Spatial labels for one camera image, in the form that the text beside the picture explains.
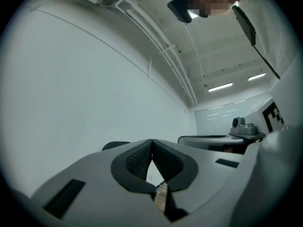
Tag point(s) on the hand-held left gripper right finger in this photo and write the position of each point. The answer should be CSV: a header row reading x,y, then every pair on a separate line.
x,y
208,169

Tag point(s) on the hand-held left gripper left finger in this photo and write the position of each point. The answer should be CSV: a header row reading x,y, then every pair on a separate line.
x,y
94,174

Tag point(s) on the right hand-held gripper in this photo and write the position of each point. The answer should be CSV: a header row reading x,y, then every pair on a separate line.
x,y
291,91

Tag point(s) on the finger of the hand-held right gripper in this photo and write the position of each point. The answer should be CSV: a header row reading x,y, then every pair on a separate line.
x,y
201,142

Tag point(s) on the frosted glass partition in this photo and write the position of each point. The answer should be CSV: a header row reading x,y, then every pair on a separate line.
x,y
213,122

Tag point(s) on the long ceiling light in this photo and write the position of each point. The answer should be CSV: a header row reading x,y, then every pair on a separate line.
x,y
194,13
220,87
256,76

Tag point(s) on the white ceiling pipes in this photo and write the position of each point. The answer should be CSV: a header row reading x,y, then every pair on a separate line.
x,y
181,75

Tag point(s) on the person's white t-shirt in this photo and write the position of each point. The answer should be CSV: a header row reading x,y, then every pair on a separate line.
x,y
272,20

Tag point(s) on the black flat device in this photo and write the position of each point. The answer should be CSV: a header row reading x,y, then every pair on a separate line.
x,y
246,25

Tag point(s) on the grey fisheye camera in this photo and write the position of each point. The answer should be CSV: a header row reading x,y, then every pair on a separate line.
x,y
246,128

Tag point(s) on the black head-worn camera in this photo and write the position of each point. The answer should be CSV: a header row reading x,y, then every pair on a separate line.
x,y
180,6

